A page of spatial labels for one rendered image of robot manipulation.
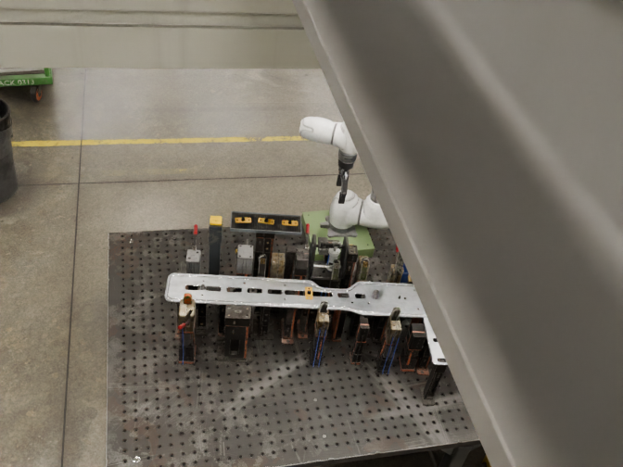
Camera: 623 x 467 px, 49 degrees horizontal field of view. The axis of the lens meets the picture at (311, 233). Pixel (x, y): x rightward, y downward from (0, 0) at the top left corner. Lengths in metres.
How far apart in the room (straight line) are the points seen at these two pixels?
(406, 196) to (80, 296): 4.65
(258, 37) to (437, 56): 0.24
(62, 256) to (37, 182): 0.88
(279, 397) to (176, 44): 3.01
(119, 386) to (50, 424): 0.86
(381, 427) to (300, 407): 0.40
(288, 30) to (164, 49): 0.08
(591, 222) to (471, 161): 0.04
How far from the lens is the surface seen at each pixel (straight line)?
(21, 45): 0.47
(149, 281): 3.88
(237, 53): 0.47
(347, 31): 0.24
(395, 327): 3.33
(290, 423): 3.33
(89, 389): 4.32
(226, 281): 3.46
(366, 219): 4.00
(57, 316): 4.71
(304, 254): 3.52
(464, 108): 0.21
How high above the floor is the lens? 3.51
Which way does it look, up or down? 42 degrees down
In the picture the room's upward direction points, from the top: 9 degrees clockwise
